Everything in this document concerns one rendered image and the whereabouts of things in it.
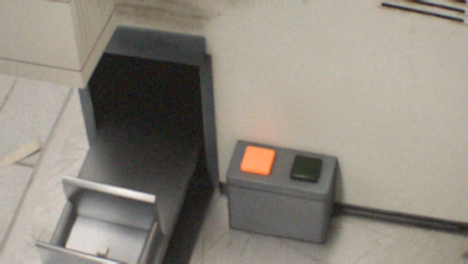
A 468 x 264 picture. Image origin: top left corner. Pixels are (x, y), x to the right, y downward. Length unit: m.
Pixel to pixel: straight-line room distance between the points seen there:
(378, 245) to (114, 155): 0.17
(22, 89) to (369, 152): 1.43
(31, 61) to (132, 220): 0.17
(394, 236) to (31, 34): 0.29
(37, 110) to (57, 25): 1.52
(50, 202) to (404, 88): 0.24
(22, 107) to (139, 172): 1.34
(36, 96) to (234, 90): 1.39
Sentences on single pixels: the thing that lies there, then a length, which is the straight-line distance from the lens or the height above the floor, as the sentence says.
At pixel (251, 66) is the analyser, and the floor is 0.99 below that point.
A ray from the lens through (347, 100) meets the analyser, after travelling 0.55.
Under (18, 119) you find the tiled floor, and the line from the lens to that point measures 1.91.
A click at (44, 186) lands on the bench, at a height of 0.88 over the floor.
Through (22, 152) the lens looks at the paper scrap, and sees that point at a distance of 1.84.
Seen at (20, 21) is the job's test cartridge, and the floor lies 1.11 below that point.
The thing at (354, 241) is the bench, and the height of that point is 0.88.
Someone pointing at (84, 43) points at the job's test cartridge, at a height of 1.10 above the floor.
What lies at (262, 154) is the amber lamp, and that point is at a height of 0.93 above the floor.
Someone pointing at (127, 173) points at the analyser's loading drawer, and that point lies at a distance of 0.59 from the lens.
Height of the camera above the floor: 1.37
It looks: 49 degrees down
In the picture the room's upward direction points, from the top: 2 degrees counter-clockwise
